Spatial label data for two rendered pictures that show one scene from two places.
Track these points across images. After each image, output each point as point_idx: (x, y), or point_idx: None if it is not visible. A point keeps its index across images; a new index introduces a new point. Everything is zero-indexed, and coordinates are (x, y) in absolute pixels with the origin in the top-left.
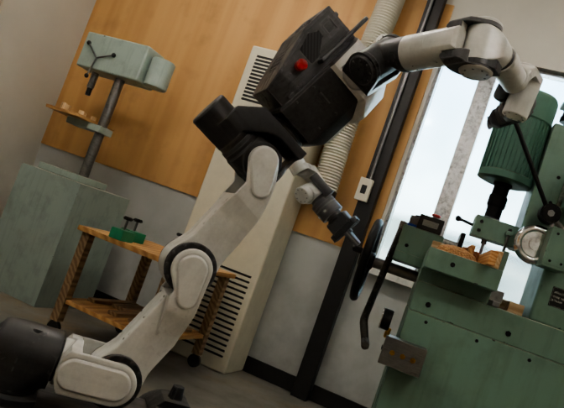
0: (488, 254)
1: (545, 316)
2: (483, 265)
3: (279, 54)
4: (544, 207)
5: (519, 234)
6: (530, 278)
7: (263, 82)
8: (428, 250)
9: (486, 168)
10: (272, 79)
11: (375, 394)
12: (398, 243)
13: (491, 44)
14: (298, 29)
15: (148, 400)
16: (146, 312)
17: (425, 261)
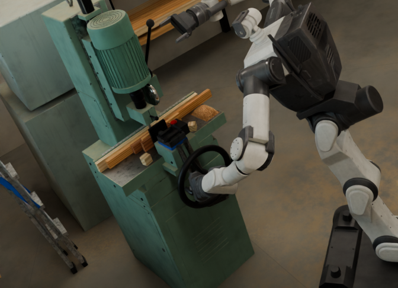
0: (204, 96)
1: None
2: (202, 103)
3: (324, 52)
4: (151, 71)
5: (157, 93)
6: (120, 127)
7: (334, 74)
8: (221, 115)
9: (148, 76)
10: (339, 60)
11: (196, 236)
12: (199, 146)
13: None
14: (311, 32)
15: (352, 282)
16: (381, 204)
17: (225, 119)
